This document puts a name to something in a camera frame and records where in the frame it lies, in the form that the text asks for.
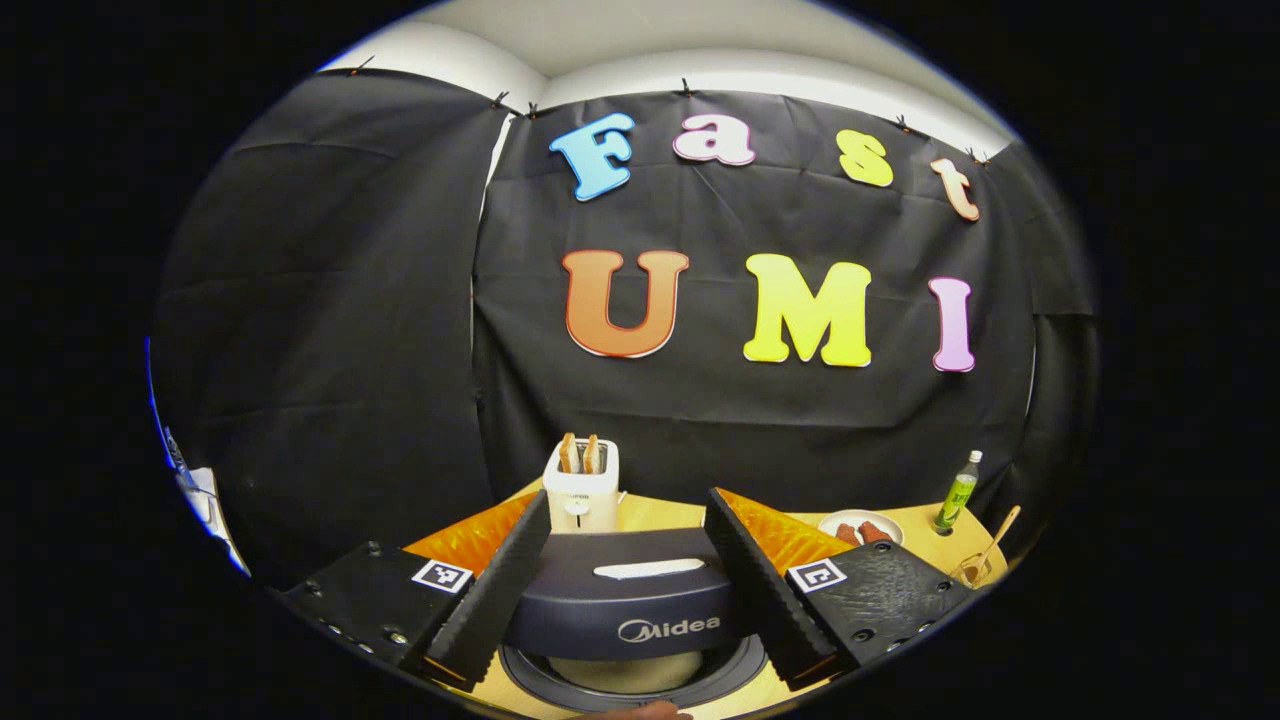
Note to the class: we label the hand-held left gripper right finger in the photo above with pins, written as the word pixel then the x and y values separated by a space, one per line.
pixel 750 590

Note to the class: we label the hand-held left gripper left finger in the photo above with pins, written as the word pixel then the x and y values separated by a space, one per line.
pixel 500 590

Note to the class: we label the dark grey rice cooker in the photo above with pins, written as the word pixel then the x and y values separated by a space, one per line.
pixel 620 600

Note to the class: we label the wooden spoon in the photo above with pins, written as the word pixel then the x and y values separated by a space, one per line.
pixel 995 540

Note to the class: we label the white round plate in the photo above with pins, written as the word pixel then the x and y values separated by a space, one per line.
pixel 830 522

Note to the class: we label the brown meat piece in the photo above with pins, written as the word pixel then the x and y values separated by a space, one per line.
pixel 848 534
pixel 875 531

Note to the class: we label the white toaster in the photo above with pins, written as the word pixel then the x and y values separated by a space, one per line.
pixel 582 500

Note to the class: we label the toast slice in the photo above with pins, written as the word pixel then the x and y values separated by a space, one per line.
pixel 592 453
pixel 568 453

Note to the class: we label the green drink bottle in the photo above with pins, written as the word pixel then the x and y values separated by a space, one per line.
pixel 958 495

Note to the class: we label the white side desk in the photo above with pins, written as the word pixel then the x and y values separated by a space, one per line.
pixel 205 495

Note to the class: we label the black backdrop cloth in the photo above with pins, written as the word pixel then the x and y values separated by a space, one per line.
pixel 350 300

